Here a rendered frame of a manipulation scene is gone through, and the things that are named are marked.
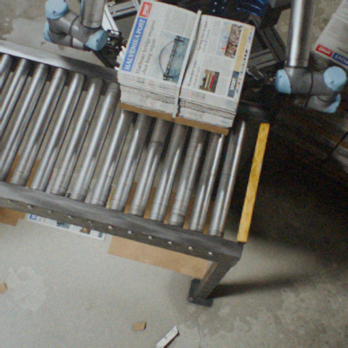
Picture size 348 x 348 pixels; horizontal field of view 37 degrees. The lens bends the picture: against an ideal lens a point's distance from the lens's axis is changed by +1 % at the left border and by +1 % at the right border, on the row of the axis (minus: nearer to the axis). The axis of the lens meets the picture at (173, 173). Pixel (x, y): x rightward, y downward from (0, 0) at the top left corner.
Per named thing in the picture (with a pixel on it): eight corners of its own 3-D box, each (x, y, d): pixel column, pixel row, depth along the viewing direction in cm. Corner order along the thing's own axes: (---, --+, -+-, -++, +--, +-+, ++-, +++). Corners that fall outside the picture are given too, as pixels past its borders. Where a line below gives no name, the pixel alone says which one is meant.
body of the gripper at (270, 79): (265, 67, 179) (300, 76, 179) (259, 81, 187) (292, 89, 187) (262, 85, 176) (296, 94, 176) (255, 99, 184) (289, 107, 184)
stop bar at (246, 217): (269, 126, 178) (270, 123, 176) (246, 245, 161) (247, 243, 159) (260, 124, 178) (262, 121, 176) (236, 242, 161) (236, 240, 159)
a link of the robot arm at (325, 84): (316, 83, 165) (305, 101, 176) (351, 85, 166) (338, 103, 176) (314, 63, 168) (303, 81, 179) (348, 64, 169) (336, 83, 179)
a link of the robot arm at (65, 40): (40, 30, 178) (43, 45, 186) (71, 38, 178) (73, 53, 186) (47, 12, 181) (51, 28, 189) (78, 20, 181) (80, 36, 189)
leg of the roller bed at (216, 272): (209, 288, 235) (236, 251, 172) (206, 300, 233) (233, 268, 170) (196, 285, 235) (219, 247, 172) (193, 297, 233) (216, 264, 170)
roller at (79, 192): (124, 88, 185) (124, 81, 180) (83, 209, 167) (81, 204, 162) (110, 85, 185) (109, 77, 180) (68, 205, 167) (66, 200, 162)
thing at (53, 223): (121, 185, 251) (121, 185, 250) (103, 241, 240) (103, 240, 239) (47, 166, 252) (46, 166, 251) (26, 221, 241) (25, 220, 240)
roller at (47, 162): (88, 79, 185) (87, 71, 181) (44, 199, 167) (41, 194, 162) (75, 76, 185) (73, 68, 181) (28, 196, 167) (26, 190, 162)
